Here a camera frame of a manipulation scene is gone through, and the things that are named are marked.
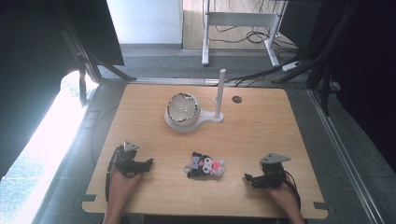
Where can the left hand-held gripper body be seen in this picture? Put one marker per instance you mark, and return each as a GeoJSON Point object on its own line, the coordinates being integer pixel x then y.
{"type": "Point", "coordinates": [125, 160]}

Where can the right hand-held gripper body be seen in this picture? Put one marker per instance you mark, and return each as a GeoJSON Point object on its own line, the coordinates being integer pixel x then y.
{"type": "Point", "coordinates": [273, 171]}

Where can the person's right hand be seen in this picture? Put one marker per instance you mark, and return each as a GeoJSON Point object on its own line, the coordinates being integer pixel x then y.
{"type": "Point", "coordinates": [284, 196]}

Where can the black and pink plush toy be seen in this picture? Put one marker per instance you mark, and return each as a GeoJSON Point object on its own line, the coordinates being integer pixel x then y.
{"type": "Point", "coordinates": [204, 165]}

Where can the round brown table grommet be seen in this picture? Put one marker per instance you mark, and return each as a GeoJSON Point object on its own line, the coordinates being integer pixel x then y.
{"type": "Point", "coordinates": [237, 99]}

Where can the white stand with upright pole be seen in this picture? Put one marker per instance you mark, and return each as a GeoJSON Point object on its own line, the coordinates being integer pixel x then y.
{"type": "Point", "coordinates": [219, 93]}

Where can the black metal stand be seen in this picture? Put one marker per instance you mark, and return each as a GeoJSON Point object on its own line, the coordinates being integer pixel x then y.
{"type": "Point", "coordinates": [320, 59]}
{"type": "Point", "coordinates": [90, 62]}

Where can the white power strip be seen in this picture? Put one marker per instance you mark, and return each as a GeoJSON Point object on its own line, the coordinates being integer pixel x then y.
{"type": "Point", "coordinates": [291, 65]}

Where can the black curtain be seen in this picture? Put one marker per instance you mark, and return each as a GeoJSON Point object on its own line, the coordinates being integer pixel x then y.
{"type": "Point", "coordinates": [34, 71]}
{"type": "Point", "coordinates": [367, 77]}

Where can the aluminium floor rail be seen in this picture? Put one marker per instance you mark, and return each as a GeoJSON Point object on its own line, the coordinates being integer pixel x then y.
{"type": "Point", "coordinates": [345, 155]}

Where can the white metal desk frame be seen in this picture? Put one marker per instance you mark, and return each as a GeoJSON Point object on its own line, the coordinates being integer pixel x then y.
{"type": "Point", "coordinates": [239, 19]}

